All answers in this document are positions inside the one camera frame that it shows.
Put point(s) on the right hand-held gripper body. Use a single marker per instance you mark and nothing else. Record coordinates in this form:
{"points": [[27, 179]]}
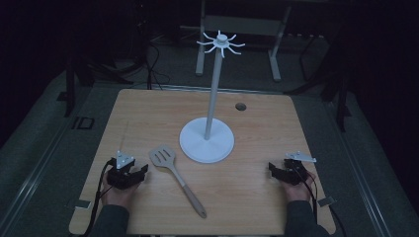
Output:
{"points": [[296, 168]]}

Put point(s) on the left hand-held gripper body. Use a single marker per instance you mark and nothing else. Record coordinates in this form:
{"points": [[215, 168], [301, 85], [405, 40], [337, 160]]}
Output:
{"points": [[120, 171]]}

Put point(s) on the person's right hand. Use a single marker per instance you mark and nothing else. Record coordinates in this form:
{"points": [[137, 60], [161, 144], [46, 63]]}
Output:
{"points": [[298, 191]]}

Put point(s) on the person's left hand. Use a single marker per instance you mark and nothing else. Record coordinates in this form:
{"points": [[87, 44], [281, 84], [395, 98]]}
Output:
{"points": [[119, 196]]}

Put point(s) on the grey tape piece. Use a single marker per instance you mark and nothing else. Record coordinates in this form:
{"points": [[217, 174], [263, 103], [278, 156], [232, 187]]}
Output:
{"points": [[326, 201], [82, 204]]}

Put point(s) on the white hook rack stand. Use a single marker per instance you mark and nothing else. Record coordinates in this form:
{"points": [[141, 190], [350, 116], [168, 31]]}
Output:
{"points": [[207, 140]]}

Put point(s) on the black metal stand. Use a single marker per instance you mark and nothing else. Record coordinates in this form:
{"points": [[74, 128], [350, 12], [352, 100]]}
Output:
{"points": [[341, 98], [69, 89]]}

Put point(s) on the white metal desk frame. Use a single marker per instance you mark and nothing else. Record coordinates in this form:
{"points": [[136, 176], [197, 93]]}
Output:
{"points": [[243, 24]]}

